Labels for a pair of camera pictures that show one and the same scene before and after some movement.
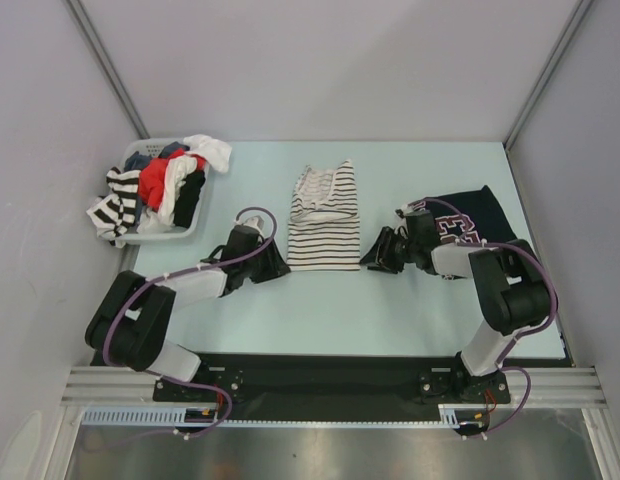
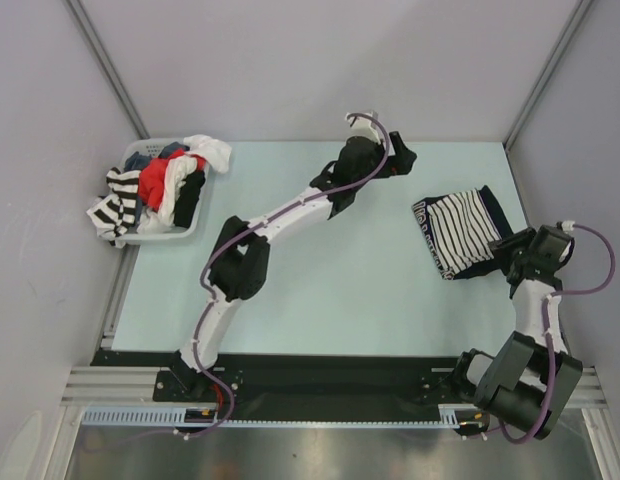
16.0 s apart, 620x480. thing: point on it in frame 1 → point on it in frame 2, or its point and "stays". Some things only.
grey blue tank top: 134,161 stays
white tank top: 216,153 stays
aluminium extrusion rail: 551,385 stays
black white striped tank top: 114,212 stays
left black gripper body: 265,264 → 392,166
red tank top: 152,178 stays
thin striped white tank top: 323,232 → 463,229
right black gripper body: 393,251 → 514,249
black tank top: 189,198 stays
